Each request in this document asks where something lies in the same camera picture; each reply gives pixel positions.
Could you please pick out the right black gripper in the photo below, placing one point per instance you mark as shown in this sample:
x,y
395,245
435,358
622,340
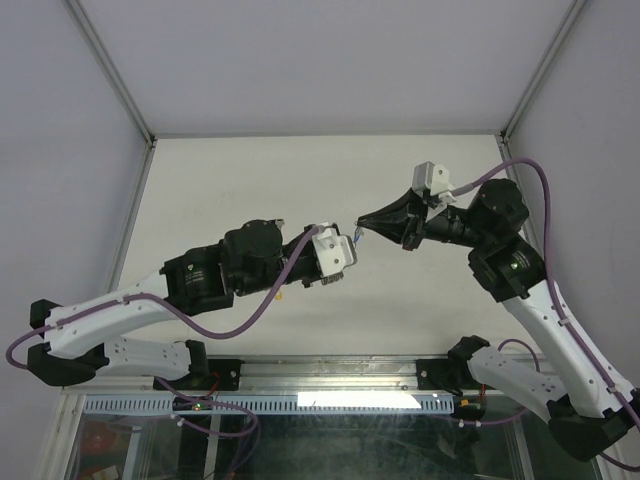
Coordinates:
x,y
401,221

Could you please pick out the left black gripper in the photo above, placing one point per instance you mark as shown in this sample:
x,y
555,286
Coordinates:
x,y
309,244

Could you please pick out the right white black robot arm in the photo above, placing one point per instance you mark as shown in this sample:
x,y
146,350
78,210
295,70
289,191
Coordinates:
x,y
586,403

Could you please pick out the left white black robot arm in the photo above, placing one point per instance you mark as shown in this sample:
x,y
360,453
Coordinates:
x,y
88,340

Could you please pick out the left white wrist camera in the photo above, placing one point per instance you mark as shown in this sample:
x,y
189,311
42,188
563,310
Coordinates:
x,y
334,251

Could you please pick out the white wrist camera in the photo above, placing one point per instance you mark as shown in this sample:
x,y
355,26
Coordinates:
x,y
431,182
334,251

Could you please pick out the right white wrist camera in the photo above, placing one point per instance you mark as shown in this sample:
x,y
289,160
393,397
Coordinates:
x,y
431,182

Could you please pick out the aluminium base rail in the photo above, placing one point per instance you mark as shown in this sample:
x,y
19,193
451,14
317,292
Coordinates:
x,y
268,374

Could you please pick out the white slotted cable duct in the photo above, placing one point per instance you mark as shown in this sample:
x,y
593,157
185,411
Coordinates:
x,y
304,403

